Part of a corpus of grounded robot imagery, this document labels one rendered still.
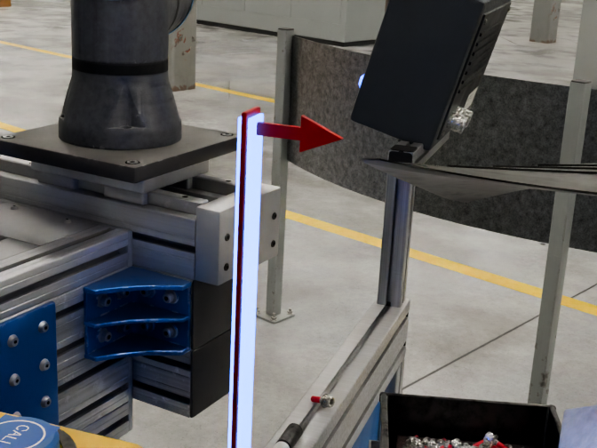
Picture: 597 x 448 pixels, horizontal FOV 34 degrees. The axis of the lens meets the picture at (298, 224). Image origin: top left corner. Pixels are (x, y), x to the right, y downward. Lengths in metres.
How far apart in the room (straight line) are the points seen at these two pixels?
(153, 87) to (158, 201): 0.14
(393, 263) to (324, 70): 1.77
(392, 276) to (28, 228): 0.44
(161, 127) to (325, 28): 9.39
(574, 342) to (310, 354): 0.90
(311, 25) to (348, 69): 7.85
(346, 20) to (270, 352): 7.54
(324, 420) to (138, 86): 0.47
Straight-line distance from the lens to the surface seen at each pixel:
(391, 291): 1.22
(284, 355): 3.08
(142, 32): 1.17
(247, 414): 0.71
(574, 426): 0.68
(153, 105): 1.19
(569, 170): 0.59
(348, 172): 2.87
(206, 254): 1.12
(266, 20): 11.11
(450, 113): 1.23
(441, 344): 3.25
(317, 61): 2.96
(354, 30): 10.51
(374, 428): 1.25
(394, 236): 1.19
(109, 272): 1.16
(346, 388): 1.00
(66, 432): 0.49
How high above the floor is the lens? 1.31
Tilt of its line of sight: 18 degrees down
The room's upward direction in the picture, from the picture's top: 3 degrees clockwise
